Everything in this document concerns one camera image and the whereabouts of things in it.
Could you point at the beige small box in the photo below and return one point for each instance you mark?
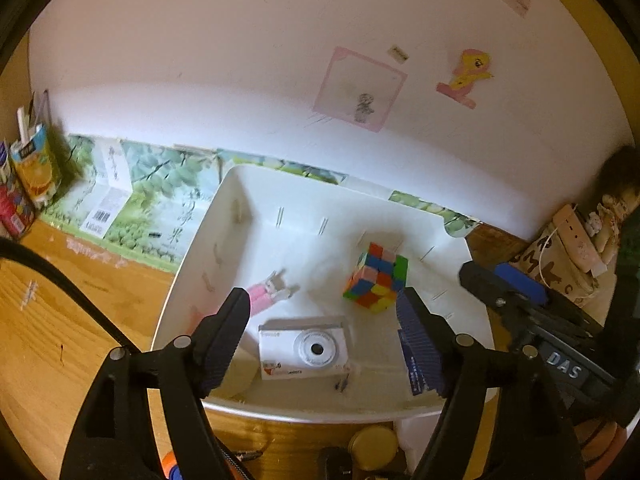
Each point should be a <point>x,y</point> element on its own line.
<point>242,375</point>

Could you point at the orange juice carton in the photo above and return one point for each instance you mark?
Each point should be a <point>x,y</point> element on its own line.
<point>37,170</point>

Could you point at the multicoloured puzzle cube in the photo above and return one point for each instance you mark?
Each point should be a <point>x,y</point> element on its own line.
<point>375,280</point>

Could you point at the black charger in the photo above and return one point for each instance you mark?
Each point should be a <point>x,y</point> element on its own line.
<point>335,465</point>

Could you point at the blue floss box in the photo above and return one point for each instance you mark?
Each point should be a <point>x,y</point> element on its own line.
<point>416,375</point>

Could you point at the white plastic storage bin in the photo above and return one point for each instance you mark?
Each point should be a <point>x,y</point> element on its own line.
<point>320,260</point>

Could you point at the small grey wall label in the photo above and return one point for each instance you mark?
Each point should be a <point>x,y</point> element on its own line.
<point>399,53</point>

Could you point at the pink framed wall sticker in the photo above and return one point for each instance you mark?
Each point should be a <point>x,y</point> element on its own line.
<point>360,90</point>

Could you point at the large green grape printed carton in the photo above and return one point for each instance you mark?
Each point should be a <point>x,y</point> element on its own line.
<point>150,195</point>

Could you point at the brown drawn cardboard panel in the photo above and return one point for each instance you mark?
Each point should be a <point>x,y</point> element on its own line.
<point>500,245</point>

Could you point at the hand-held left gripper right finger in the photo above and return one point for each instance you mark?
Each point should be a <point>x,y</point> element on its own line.
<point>417,330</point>

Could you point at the white digital camera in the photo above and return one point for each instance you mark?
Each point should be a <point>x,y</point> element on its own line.
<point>305,347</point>

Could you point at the printed fabric bag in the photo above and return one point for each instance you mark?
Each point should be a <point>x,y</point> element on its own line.
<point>555,270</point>

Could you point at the brown-haired rag doll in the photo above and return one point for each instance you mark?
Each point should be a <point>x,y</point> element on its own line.
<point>617,200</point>

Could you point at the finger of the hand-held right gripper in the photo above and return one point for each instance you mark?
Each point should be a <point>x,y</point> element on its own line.
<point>492,292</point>
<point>520,280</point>

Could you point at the gold round zip case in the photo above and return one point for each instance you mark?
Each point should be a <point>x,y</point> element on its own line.
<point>372,447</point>

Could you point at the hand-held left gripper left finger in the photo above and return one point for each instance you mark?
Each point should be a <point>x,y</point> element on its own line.
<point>225,340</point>

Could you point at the yellow pony wall sticker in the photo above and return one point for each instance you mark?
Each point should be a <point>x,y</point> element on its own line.
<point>467,72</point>

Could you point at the orange round reel with carabiners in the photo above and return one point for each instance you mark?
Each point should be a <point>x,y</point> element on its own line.
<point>171,466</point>

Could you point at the small green grape printed strip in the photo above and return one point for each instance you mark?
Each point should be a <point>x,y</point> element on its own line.
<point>440,215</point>

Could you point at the white cup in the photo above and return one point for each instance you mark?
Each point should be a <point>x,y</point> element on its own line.
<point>407,435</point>

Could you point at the white tube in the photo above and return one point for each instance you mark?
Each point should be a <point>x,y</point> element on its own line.
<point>23,125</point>

